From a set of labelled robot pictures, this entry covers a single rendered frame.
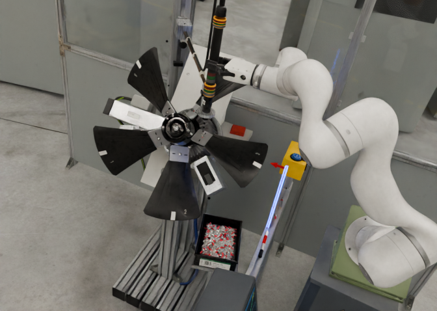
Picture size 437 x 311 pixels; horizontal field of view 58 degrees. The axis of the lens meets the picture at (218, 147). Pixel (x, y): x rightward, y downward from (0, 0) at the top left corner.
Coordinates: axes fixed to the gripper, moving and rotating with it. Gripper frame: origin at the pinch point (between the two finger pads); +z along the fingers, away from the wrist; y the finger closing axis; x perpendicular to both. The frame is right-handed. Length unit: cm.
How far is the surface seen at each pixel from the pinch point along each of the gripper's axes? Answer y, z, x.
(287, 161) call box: 21, -33, -44
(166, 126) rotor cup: -5.3, 13.5, -29.2
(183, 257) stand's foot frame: 26, 10, -143
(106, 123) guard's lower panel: 70, 96, -101
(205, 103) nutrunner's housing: -2.0, 0.1, -15.7
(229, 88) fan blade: 10.1, -4.5, -13.2
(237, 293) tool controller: -64, -37, -26
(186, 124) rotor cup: -3.7, 5.8, -26.2
